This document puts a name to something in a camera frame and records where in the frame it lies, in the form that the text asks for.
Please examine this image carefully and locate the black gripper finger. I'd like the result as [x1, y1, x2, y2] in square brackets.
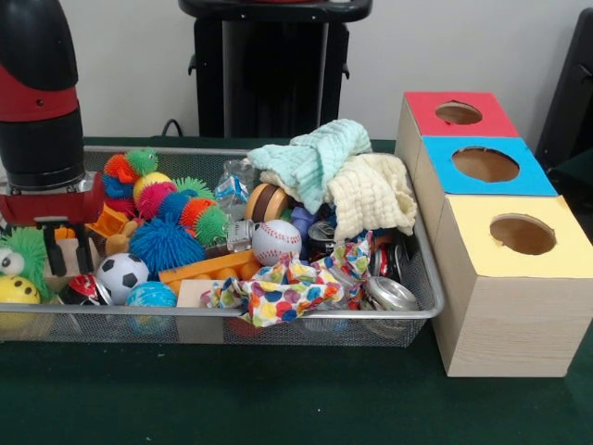
[42, 224, 69, 278]
[73, 224, 96, 275]

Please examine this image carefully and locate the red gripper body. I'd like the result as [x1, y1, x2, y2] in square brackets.
[0, 172, 106, 229]

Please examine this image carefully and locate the wooden cube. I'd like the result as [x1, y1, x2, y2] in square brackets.
[54, 235, 102, 280]

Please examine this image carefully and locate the orange plastic tray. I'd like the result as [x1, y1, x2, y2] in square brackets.
[85, 203, 132, 238]

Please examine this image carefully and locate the multicolour spiky caterpillar toy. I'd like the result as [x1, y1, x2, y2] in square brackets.
[133, 180, 232, 247]

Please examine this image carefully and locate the light blue waffle cloth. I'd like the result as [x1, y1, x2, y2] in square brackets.
[247, 119, 374, 214]

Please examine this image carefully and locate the cream waffle cloth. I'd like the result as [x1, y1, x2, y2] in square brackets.
[259, 153, 419, 243]

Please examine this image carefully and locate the clear mesh bin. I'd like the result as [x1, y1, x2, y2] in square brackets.
[0, 146, 447, 349]

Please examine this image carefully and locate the wooden box with three holes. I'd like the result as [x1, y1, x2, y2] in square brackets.
[396, 90, 593, 377]

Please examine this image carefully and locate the green googly-eyed puffer ball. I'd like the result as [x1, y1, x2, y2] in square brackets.
[0, 226, 50, 302]

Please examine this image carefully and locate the black and white soccer ball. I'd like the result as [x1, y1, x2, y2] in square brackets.
[95, 252, 150, 306]

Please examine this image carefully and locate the large blue spiky ball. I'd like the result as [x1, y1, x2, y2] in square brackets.
[129, 217, 206, 273]

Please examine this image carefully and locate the orange green spiky caterpillar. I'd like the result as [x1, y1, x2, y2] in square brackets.
[101, 147, 159, 219]

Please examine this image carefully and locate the white baseball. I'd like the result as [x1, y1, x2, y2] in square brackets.
[251, 220, 303, 266]

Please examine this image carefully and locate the colourful spotted cloth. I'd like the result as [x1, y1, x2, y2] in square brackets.
[201, 231, 374, 328]

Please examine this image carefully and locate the dark green table cloth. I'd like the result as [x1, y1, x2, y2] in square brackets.
[0, 134, 593, 445]

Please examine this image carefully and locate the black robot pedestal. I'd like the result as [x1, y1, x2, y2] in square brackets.
[178, 0, 374, 139]

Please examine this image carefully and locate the black furniture frame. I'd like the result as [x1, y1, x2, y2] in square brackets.
[535, 6, 593, 172]

